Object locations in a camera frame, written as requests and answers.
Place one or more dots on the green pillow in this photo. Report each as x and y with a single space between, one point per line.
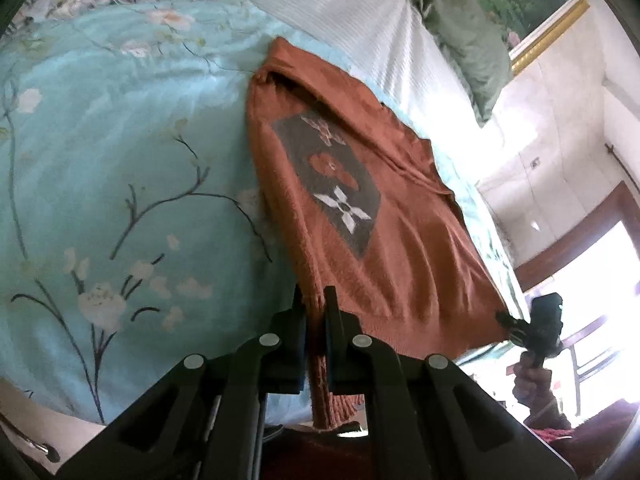
472 46

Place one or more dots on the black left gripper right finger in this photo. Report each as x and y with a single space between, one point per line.
349 357

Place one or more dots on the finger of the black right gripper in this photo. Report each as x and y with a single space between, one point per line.
504 319

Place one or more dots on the dark red sleeve forearm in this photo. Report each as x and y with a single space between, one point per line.
587 446

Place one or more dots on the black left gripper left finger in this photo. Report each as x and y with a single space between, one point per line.
284 364

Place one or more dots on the light blue floral bedsheet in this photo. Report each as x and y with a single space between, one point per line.
133 227

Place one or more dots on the person's right hand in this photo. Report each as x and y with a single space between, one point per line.
532 386

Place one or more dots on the brown wooden window frame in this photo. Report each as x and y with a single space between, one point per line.
618 207

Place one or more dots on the white striped blanket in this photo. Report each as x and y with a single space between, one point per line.
388 44

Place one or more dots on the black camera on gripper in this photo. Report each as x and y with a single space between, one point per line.
546 308

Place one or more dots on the rust orange knitted sweater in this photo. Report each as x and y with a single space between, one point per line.
360 206

